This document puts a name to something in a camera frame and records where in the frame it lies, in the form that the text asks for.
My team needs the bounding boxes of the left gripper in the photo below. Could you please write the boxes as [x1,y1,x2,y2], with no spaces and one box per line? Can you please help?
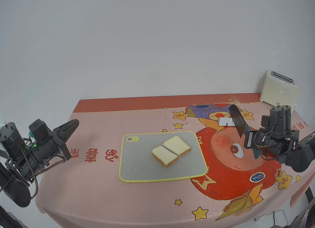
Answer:
[22,119,79,175]

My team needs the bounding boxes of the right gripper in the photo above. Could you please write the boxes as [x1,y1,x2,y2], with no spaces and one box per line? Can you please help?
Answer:
[243,129,284,158]

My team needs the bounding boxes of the knife with blue-green handle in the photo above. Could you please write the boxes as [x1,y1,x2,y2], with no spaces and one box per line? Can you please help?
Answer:
[229,103,259,160]

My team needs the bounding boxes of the cream toaster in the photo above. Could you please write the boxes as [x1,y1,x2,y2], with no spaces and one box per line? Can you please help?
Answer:
[259,70,303,109]

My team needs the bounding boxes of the half slice of bread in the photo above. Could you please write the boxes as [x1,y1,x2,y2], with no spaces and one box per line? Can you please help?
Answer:
[162,136,192,157]
[152,145,179,168]

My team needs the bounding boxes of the white knife rest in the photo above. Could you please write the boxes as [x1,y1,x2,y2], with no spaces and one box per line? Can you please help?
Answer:
[218,117,237,126]

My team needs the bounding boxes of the cutting board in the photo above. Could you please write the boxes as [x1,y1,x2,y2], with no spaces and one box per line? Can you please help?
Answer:
[119,130,208,183]

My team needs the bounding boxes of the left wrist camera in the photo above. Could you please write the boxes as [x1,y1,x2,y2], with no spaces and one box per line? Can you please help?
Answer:
[28,119,47,145]

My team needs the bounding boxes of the black cable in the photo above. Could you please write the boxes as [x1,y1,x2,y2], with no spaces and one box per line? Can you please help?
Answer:
[29,155,67,200]

